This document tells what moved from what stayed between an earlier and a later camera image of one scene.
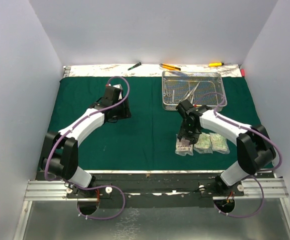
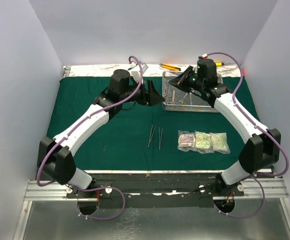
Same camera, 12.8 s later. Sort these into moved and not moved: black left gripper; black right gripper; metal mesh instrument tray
Moved: black right gripper; black left gripper
Not moved: metal mesh instrument tray
